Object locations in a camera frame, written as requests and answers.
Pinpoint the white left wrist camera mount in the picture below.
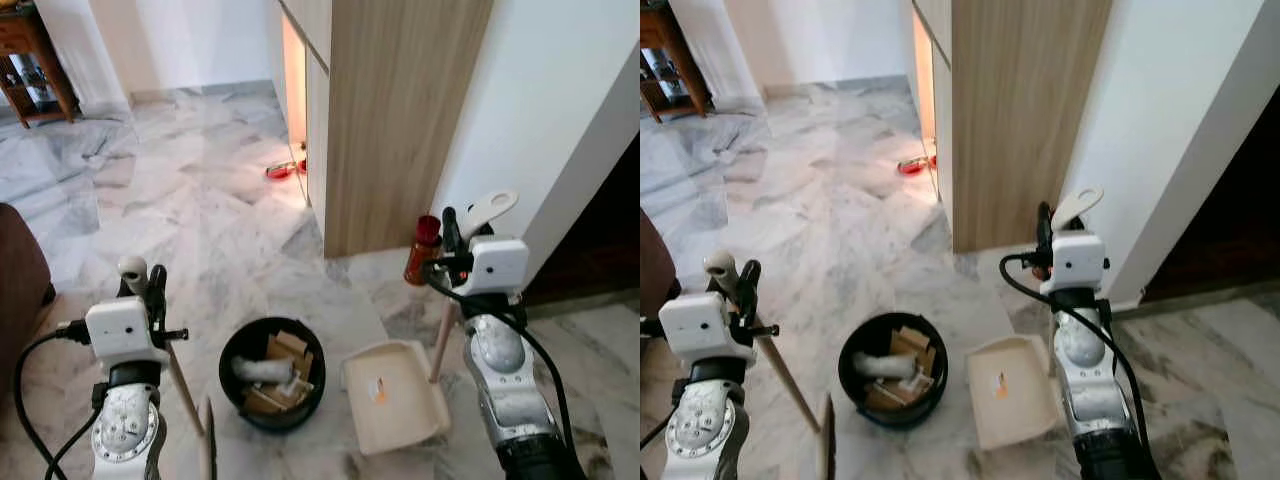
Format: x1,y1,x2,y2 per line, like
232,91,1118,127
85,296,166,367
658,292,743,364

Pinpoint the red brown sauce bottle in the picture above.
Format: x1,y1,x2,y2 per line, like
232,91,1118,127
404,214,444,288

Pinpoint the brown sofa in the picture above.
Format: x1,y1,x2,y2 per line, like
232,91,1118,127
640,210,681,323

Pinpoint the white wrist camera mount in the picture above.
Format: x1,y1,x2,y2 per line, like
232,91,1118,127
462,236,530,297
1050,232,1109,294
85,296,166,367
658,292,743,364

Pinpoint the dark wooden side table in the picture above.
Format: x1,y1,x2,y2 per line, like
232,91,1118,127
640,5,714,123
0,0,81,129

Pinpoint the beige dustpan with long handle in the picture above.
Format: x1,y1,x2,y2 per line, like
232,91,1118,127
965,187,1105,452
340,190,520,457

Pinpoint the wooden broom with purple bristles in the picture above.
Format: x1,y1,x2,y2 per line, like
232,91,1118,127
118,255,217,480
703,250,837,480

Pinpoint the brown cardboard piece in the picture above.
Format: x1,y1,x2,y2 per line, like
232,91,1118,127
865,380,917,412
243,385,301,415
890,325,937,372
265,330,314,377

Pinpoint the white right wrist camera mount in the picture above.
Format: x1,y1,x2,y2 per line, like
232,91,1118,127
462,236,530,297
1050,232,1109,294

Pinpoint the white paper roll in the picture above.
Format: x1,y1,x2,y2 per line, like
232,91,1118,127
862,351,922,380
232,357,301,387

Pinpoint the light wooden cabinet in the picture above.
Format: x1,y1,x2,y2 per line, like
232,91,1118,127
912,0,1114,254
268,0,495,259

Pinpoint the black round rubbish bin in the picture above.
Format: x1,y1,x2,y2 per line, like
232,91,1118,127
838,312,949,431
218,317,327,433

